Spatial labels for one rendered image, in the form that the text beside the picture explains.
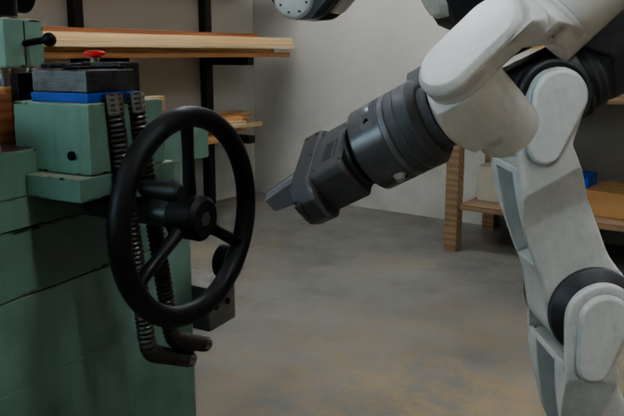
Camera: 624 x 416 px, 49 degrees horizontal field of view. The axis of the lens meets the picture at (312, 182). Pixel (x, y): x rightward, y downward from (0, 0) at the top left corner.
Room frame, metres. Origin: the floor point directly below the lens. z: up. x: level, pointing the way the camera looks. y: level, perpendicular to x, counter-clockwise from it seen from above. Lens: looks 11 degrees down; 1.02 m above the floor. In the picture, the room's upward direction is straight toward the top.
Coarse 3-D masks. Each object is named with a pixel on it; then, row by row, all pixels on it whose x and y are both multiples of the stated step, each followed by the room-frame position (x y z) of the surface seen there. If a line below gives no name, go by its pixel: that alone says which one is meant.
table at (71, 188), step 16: (176, 144) 1.13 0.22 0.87; (0, 160) 0.83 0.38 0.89; (16, 160) 0.85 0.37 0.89; (32, 160) 0.88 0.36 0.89; (176, 160) 1.13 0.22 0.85; (0, 176) 0.83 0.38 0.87; (16, 176) 0.85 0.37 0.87; (32, 176) 0.86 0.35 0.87; (48, 176) 0.84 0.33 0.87; (64, 176) 0.84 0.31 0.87; (80, 176) 0.84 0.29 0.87; (96, 176) 0.84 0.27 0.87; (112, 176) 0.87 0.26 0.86; (160, 176) 0.95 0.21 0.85; (0, 192) 0.83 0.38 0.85; (16, 192) 0.85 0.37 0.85; (32, 192) 0.86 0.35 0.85; (48, 192) 0.84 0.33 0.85; (64, 192) 0.83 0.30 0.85; (80, 192) 0.82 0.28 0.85; (96, 192) 0.84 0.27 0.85
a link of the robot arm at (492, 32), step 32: (512, 0) 0.61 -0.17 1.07; (544, 0) 0.61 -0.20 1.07; (448, 32) 0.64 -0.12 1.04; (480, 32) 0.61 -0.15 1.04; (512, 32) 0.59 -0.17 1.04; (544, 32) 0.60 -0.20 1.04; (576, 32) 0.61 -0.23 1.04; (448, 64) 0.61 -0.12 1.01; (480, 64) 0.59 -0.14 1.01; (448, 96) 0.60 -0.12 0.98
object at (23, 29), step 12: (0, 24) 0.99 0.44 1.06; (12, 24) 1.00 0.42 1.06; (24, 24) 1.02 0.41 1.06; (36, 24) 1.03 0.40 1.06; (0, 36) 0.99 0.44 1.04; (12, 36) 1.00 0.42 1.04; (24, 36) 1.01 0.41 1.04; (36, 36) 1.03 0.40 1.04; (0, 48) 0.99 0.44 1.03; (12, 48) 1.00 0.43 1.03; (24, 48) 1.01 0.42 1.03; (36, 48) 1.03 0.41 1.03; (0, 60) 0.99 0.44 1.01; (12, 60) 0.99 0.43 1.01; (24, 60) 1.01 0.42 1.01; (36, 60) 1.03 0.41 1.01; (0, 72) 1.03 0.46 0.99
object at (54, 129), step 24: (24, 120) 0.89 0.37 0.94; (48, 120) 0.87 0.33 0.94; (72, 120) 0.85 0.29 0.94; (96, 120) 0.85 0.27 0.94; (24, 144) 0.89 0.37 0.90; (48, 144) 0.87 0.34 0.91; (72, 144) 0.85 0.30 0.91; (96, 144) 0.85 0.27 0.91; (48, 168) 0.87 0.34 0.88; (72, 168) 0.85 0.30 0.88; (96, 168) 0.84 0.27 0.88
